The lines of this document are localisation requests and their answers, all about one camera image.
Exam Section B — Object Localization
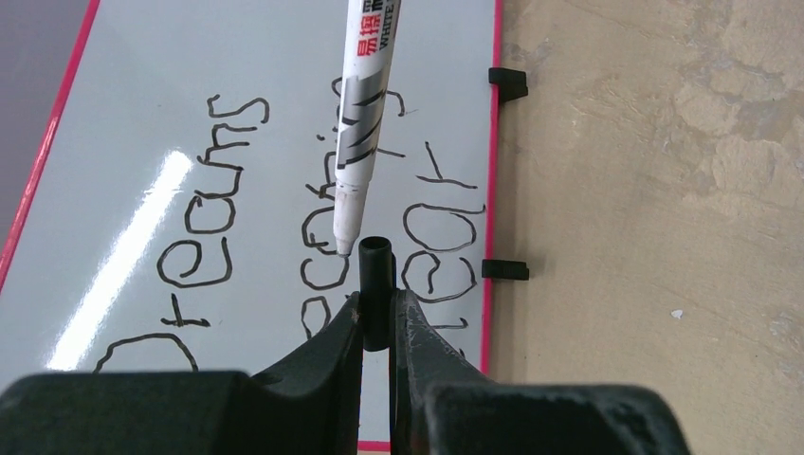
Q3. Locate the black whiteboard stand foot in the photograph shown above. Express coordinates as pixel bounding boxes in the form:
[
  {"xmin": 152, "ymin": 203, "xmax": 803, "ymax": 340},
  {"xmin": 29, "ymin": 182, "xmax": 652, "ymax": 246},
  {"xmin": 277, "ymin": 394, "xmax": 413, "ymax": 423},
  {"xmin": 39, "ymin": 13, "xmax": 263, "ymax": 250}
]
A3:
[
  {"xmin": 482, "ymin": 259, "xmax": 530, "ymax": 281},
  {"xmin": 487, "ymin": 67, "xmax": 529, "ymax": 105}
]

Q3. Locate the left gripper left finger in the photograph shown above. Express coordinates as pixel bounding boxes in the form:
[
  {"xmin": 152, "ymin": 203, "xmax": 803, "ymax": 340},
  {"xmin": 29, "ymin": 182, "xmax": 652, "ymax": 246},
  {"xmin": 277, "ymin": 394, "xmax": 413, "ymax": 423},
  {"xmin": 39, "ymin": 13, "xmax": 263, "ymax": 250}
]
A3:
[{"xmin": 1, "ymin": 294, "xmax": 363, "ymax": 454}]

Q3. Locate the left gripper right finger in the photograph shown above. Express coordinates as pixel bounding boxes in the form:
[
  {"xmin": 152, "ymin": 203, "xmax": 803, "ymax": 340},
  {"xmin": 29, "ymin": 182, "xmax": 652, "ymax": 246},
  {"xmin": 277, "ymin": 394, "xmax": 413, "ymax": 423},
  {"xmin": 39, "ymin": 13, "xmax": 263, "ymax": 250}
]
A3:
[{"xmin": 391, "ymin": 290, "xmax": 690, "ymax": 454}]

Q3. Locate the black marker cap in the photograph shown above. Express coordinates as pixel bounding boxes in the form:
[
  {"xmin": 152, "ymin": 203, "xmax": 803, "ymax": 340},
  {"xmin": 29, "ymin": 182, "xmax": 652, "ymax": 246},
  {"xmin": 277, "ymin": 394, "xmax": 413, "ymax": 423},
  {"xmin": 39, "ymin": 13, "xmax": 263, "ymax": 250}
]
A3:
[{"xmin": 358, "ymin": 236, "xmax": 396, "ymax": 352}]

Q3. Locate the pink-framed whiteboard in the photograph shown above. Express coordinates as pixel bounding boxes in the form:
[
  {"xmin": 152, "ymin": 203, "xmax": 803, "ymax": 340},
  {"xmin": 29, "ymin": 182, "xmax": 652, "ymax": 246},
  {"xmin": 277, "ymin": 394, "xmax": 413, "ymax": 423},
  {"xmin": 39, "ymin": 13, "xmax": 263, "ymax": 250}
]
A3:
[{"xmin": 0, "ymin": 0, "xmax": 505, "ymax": 453}]

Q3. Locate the black and white marker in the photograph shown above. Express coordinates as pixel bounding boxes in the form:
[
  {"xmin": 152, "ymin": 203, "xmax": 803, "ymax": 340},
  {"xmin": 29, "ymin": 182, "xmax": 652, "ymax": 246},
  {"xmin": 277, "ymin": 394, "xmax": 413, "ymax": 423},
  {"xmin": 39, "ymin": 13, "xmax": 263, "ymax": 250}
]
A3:
[{"xmin": 333, "ymin": 0, "xmax": 401, "ymax": 257}]

